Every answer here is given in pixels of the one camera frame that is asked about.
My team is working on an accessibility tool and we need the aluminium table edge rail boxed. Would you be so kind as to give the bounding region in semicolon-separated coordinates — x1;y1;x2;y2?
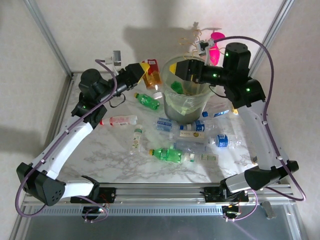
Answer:
72;71;247;75
43;73;77;163

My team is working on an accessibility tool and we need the orange bottle red label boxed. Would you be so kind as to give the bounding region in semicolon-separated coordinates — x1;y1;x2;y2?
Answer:
141;59;163;90

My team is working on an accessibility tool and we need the clear bottle yellow fruit label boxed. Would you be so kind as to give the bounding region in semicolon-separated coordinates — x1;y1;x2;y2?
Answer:
168;129;213;141

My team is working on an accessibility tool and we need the clear bottle blue cap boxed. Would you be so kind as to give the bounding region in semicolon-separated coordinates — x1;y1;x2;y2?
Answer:
201;108;235;120

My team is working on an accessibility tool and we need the translucent bin with green liner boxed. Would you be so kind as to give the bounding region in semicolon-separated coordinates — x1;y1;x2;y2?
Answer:
159;55;213;125

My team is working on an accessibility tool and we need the slotted grey cable duct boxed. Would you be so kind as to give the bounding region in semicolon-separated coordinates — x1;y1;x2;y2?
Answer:
31;206;224;216

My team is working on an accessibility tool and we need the grey metal bracket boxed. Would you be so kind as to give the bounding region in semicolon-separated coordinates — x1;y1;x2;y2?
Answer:
260;201;276;220

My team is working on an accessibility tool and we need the clear bottle green white label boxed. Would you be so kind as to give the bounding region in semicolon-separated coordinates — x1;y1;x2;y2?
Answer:
183;152;219;165

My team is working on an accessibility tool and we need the small black control board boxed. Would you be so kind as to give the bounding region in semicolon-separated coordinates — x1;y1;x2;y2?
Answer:
81;206;107;218
221;204;242;218

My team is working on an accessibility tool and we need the grey metal shelf plate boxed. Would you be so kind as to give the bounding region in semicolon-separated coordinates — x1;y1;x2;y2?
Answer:
9;206;303;240

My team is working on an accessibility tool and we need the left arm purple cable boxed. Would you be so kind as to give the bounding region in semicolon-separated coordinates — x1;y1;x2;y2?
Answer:
14;59;118;223

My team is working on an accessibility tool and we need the aluminium frame post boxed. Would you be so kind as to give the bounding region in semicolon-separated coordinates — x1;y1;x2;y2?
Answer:
23;0;76;78
246;0;295;78

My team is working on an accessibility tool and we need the pink plastic goblet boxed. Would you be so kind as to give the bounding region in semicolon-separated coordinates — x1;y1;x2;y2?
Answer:
208;31;226;66

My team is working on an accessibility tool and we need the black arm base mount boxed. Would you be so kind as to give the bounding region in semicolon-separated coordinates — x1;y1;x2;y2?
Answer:
201;186;250;203
70;187;117;204

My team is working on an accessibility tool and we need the clear bottle red label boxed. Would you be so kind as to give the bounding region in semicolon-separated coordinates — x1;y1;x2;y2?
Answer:
99;114;138;128

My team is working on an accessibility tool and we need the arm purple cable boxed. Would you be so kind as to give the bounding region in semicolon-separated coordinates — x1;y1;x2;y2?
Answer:
213;36;307;222
14;59;118;223

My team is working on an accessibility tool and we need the aluminium mounting rail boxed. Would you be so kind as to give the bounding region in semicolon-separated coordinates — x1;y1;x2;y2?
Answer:
21;182;293;207

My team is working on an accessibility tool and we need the clear bottle blue label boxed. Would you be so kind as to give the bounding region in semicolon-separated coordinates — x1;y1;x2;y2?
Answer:
178;119;217;132
152;116;180;132
208;134;243;150

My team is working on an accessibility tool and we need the crushed clear plastic bottle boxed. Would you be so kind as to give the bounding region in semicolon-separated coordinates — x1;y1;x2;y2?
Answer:
169;141;208;154

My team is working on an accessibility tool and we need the clear bottle flower label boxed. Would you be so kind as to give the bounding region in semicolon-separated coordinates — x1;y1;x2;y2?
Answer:
128;124;144;156

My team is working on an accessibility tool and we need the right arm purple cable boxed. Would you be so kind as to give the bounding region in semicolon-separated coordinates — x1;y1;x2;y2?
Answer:
213;36;307;222

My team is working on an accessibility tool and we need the gold wire stand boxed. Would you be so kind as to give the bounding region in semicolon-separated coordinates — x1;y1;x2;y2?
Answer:
179;22;222;61

